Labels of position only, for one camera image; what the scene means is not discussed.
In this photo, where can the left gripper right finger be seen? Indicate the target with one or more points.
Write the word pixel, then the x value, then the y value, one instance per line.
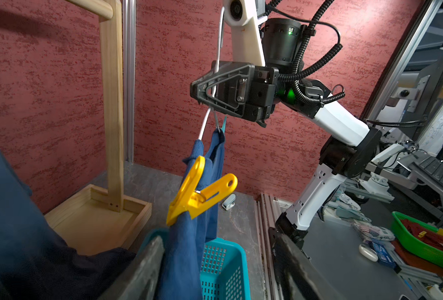
pixel 296 277

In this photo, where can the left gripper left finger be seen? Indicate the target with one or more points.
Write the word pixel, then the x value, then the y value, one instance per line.
pixel 139 280

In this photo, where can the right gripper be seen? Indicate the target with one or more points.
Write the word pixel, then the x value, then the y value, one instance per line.
pixel 238 89

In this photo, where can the navy blue t-shirt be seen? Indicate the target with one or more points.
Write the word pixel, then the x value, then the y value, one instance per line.
pixel 195 225

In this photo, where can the teal clothespin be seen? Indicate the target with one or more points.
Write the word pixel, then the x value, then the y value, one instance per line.
pixel 220 126

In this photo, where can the yellow clothespin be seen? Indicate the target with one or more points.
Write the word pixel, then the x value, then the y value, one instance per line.
pixel 189 199

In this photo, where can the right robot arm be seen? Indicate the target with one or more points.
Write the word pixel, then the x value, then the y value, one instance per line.
pixel 351 142

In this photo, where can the teal plastic basket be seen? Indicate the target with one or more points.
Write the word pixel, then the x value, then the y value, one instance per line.
pixel 224 271

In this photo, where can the wooden clothes rack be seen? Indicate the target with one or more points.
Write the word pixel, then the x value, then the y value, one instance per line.
pixel 97 219

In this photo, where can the grey clothespin on table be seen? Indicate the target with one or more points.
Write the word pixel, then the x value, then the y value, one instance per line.
pixel 229 202

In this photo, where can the grey-blue t-shirt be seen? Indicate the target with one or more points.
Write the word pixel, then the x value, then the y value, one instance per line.
pixel 35 262

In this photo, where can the right corner aluminium profile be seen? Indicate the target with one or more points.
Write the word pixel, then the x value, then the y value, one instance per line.
pixel 129 15

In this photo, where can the green plastic bin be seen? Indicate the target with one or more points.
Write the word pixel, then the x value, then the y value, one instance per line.
pixel 418 238

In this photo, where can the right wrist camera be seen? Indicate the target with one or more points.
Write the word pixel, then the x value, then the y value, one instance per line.
pixel 244 18

